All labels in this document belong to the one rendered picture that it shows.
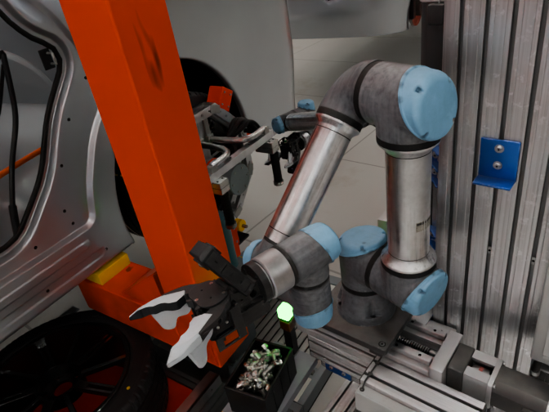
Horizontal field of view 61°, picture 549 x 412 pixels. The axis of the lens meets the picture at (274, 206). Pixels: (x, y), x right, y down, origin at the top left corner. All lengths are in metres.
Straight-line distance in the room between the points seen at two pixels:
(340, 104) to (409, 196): 0.22
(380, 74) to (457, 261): 0.55
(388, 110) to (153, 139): 0.56
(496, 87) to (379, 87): 0.25
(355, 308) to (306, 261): 0.45
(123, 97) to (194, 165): 0.25
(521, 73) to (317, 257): 0.50
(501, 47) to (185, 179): 0.77
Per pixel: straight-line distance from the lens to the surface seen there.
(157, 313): 0.77
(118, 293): 1.77
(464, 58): 1.00
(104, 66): 1.15
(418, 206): 0.94
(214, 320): 0.68
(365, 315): 1.21
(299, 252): 0.77
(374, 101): 0.86
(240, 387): 1.50
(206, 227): 1.33
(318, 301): 0.84
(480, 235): 1.16
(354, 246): 1.10
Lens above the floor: 1.71
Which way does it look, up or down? 31 degrees down
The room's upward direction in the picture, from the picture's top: 10 degrees counter-clockwise
